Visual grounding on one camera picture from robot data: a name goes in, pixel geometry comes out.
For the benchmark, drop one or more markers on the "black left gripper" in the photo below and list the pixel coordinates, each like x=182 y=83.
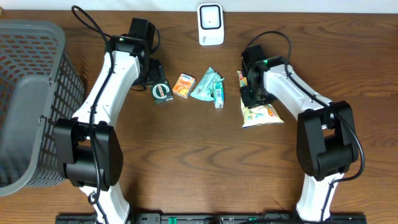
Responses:
x=157 y=72

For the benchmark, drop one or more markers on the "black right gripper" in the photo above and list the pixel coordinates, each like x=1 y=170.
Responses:
x=250 y=104

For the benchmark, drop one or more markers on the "yellow snack bag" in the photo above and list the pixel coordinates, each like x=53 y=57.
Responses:
x=259 y=115

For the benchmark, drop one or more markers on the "black round-logo packet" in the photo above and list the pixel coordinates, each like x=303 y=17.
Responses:
x=161 y=92

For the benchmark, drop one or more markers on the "orange snack packet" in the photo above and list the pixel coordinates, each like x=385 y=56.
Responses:
x=184 y=85

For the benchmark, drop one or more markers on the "small teal white packet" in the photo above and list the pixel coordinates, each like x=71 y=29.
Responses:
x=218 y=95

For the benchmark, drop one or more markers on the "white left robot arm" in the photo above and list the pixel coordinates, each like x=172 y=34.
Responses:
x=88 y=151

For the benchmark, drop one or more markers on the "white barcode scanner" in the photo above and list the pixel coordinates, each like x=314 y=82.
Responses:
x=210 y=24

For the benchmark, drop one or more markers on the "dark grey plastic basket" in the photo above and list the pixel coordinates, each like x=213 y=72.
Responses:
x=39 y=85

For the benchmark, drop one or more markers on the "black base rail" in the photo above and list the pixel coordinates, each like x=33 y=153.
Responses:
x=269 y=217

